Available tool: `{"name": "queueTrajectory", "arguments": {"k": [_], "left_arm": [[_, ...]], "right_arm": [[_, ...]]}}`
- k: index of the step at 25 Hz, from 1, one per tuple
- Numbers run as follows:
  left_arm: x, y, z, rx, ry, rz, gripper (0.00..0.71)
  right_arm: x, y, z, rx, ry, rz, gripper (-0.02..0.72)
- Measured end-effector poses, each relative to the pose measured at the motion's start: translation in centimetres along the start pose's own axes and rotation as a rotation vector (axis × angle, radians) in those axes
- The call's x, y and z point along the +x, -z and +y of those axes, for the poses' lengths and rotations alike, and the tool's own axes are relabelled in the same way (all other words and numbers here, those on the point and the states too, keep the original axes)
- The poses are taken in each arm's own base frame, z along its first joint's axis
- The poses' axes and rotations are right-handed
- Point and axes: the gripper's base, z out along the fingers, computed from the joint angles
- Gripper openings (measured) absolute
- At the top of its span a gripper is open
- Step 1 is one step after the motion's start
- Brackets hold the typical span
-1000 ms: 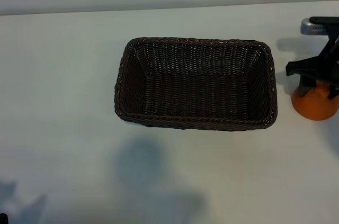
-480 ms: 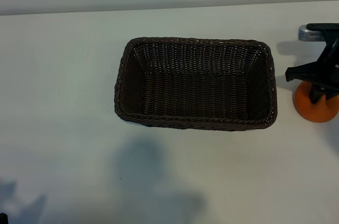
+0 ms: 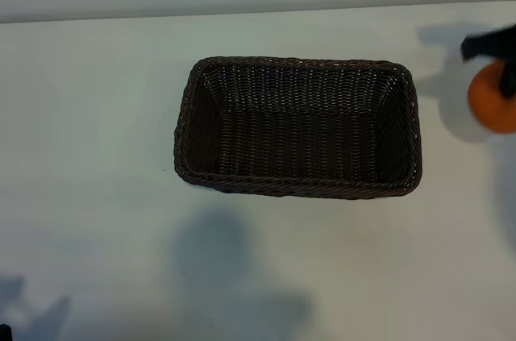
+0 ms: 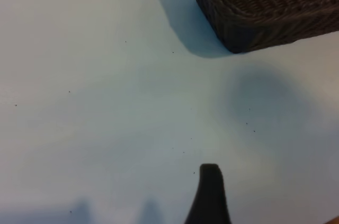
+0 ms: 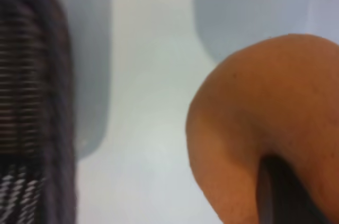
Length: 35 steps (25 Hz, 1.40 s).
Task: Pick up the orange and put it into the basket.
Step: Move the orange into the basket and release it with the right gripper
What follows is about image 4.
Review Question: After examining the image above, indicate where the dark brown woven basket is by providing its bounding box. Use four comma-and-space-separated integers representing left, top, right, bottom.
190, 0, 339, 54

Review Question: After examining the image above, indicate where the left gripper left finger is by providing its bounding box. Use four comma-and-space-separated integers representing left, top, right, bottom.
184, 163, 231, 224

